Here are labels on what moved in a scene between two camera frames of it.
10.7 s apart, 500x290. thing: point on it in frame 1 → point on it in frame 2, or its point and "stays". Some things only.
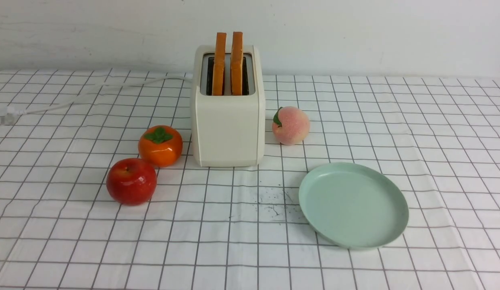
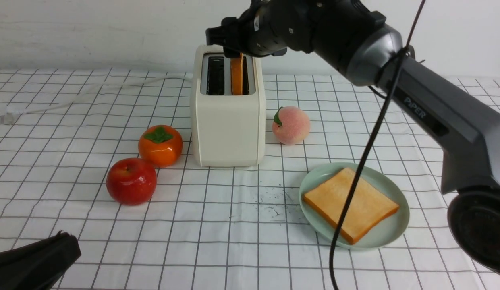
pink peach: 291,126 stays
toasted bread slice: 217,88 → 370,207
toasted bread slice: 236,64 stays
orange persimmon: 161,145 stays
